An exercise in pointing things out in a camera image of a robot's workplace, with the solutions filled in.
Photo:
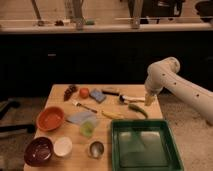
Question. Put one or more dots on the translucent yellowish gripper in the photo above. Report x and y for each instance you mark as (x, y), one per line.
(149, 99)

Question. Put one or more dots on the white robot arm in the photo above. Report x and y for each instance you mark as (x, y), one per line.
(164, 74)

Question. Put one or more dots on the green plastic tray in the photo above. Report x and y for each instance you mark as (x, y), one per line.
(144, 145)

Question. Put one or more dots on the green chili pepper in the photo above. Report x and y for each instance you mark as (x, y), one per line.
(138, 109)

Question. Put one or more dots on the yellow banana piece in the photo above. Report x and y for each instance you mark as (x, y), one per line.
(112, 115)

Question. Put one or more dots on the black tan eraser block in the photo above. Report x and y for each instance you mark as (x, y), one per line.
(110, 91)

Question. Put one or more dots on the blue sponge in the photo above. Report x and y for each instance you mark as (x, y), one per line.
(97, 95)

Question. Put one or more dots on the light blue cloth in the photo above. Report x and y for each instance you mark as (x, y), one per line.
(81, 117)

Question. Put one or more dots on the red tomato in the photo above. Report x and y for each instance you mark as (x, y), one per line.
(84, 93)

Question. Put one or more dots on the green translucent cup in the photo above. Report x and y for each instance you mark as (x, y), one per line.
(87, 128)

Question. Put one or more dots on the silver fork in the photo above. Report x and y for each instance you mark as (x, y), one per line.
(81, 105)

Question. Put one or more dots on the small metal cup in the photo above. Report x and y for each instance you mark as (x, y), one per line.
(96, 149)

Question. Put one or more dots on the dark grape bunch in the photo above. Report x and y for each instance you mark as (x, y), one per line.
(69, 91)

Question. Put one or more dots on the small white bowl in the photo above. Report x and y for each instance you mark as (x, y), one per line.
(63, 147)

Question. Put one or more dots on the orange bowl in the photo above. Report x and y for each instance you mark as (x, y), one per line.
(50, 118)

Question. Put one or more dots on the dark purple bowl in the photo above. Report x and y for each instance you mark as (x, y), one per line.
(39, 152)

